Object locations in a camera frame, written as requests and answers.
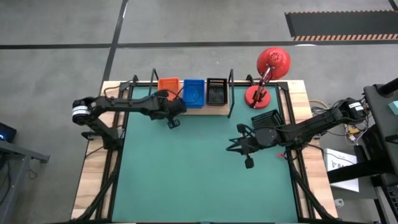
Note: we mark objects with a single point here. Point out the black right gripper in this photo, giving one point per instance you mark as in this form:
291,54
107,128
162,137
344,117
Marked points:
251,145

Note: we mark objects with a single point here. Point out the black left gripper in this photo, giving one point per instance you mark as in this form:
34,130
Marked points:
163,107

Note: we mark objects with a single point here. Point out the blue plastic basket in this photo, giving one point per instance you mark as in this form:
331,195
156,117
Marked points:
193,93

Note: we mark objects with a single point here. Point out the orange plastic basket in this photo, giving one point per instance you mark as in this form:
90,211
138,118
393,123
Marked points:
168,84

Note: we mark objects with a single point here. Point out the black plastic basket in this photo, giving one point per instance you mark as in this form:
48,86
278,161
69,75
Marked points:
216,93
267,118

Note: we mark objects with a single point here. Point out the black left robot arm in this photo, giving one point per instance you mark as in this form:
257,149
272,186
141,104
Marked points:
124,104

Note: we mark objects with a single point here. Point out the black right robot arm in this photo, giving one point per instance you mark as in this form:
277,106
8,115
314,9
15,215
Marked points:
311,126

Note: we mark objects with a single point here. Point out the red tag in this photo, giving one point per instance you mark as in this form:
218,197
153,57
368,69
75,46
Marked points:
281,155

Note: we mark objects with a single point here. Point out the red desk lamp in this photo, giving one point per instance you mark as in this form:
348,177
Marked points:
273,62

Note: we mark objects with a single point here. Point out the white cardboard box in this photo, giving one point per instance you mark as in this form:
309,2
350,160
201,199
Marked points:
337,157

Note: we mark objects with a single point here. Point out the small white device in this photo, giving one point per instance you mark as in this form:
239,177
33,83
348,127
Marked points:
339,203

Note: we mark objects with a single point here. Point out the black equipment cart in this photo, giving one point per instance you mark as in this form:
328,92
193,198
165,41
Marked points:
377,102

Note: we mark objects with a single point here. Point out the hazard striped floor mat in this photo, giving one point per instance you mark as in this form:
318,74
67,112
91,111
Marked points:
342,24

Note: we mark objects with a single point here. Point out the teal box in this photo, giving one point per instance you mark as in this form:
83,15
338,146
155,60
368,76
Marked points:
394,108

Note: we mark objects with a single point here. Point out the grey metal stand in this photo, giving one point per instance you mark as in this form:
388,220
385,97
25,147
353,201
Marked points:
18,149

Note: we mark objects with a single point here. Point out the black electronic device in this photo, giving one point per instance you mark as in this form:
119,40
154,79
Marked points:
7,130

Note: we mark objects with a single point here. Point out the wooden shelf with black frame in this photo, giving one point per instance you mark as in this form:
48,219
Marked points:
211,111

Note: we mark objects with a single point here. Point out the black metal table frame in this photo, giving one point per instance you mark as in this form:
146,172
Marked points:
283,86

